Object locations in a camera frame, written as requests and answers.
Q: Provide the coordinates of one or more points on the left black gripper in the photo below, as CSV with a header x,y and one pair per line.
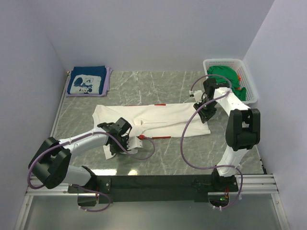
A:
x,y
117,146

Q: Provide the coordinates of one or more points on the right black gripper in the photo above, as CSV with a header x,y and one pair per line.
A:
x,y
206,112

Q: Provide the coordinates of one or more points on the white t-shirt red print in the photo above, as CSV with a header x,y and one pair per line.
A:
x,y
152,121

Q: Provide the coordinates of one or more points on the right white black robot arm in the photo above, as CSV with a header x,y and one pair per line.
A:
x,y
242,131

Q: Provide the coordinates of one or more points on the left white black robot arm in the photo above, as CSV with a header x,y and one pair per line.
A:
x,y
51,164

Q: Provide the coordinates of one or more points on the green t-shirt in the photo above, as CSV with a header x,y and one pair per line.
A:
x,y
231,75

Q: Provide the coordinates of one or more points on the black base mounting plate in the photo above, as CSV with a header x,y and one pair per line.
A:
x,y
145,188

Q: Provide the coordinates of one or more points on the white plastic basket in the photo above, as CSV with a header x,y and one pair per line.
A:
x,y
239,67

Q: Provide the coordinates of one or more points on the folded lilac t-shirt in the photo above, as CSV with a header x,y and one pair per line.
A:
x,y
108,76

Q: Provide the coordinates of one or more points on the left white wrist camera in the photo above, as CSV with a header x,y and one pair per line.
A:
x,y
134,144

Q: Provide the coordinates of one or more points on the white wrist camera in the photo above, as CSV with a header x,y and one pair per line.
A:
x,y
134,144
197,95

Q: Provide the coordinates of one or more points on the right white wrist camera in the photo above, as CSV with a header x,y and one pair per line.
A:
x,y
197,95

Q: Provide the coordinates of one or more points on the aluminium extrusion rail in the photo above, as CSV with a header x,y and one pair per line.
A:
x,y
252,185

